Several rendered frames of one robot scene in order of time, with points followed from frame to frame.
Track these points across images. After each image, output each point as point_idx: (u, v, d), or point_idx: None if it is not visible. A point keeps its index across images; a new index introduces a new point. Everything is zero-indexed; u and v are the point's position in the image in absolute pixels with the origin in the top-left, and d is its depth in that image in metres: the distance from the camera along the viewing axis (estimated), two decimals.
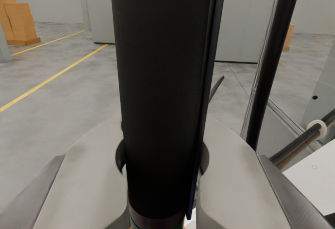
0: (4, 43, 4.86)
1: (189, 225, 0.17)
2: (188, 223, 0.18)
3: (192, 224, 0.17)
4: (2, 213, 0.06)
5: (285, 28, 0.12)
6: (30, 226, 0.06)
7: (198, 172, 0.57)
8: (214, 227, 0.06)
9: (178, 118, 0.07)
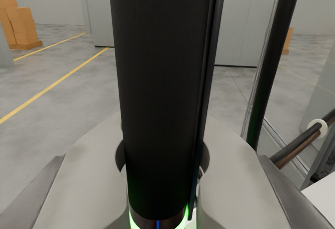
0: (7, 49, 4.93)
1: (189, 225, 0.17)
2: (189, 223, 0.18)
3: (192, 224, 0.17)
4: (2, 214, 0.06)
5: (285, 28, 0.12)
6: (30, 226, 0.06)
7: (193, 206, 0.64)
8: (214, 227, 0.06)
9: (177, 120, 0.07)
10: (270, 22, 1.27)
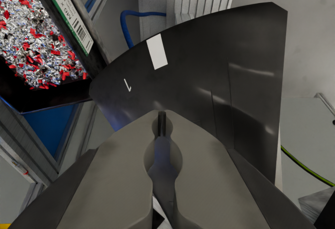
0: None
1: None
2: None
3: None
4: (38, 197, 0.07)
5: None
6: (61, 214, 0.06)
7: None
8: None
9: None
10: None
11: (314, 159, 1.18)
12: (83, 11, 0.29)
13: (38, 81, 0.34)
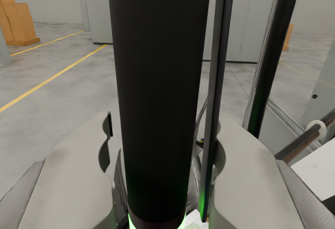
0: (3, 44, 4.85)
1: (189, 227, 0.17)
2: (188, 225, 0.17)
3: (192, 227, 0.17)
4: None
5: (284, 30, 0.12)
6: None
7: (198, 172, 0.57)
8: (226, 227, 0.06)
9: (177, 122, 0.07)
10: None
11: None
12: None
13: None
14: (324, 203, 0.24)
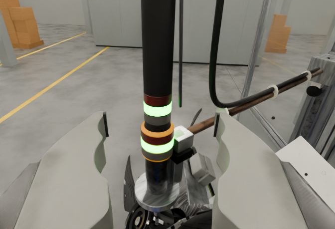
0: (10, 48, 5.05)
1: (176, 130, 0.30)
2: (176, 130, 0.30)
3: (177, 130, 0.30)
4: None
5: (220, 13, 0.24)
6: None
7: (187, 173, 0.77)
8: (230, 228, 0.06)
9: (165, 44, 0.20)
10: (260, 20, 1.39)
11: None
12: None
13: None
14: None
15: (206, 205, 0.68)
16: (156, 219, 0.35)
